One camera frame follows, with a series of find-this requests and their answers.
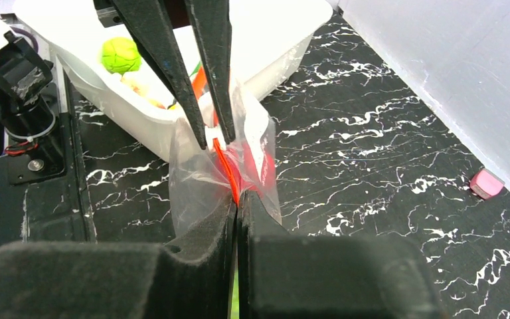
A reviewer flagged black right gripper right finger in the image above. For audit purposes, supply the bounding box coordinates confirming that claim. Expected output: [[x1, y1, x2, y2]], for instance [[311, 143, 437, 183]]
[[237, 191, 447, 318]]

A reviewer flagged white plastic bin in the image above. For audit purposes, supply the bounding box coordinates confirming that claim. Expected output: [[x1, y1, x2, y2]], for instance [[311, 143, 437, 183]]
[[12, 0, 334, 163]]

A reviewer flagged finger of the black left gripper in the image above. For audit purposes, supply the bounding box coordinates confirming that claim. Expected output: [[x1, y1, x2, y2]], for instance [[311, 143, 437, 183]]
[[112, 0, 207, 150], [185, 0, 236, 144]]

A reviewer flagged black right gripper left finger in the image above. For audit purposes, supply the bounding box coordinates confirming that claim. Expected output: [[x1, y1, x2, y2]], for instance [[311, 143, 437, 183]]
[[0, 198, 236, 318]]

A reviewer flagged beige toy garlic bulb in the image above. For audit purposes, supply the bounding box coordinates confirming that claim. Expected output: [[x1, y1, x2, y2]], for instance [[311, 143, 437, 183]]
[[120, 71, 166, 109]]

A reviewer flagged clear zip bag orange zipper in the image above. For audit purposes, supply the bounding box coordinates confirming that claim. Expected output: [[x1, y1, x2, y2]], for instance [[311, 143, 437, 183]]
[[169, 77, 282, 237]]

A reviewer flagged small pink eraser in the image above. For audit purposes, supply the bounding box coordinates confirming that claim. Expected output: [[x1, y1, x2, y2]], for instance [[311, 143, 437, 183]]
[[469, 168, 505, 200]]

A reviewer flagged light green toy fruit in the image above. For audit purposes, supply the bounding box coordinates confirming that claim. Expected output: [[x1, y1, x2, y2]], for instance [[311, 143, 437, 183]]
[[100, 37, 142, 75]]

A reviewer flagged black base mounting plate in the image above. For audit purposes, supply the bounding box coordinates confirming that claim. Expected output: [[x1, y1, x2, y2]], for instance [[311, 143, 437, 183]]
[[0, 79, 98, 274]]

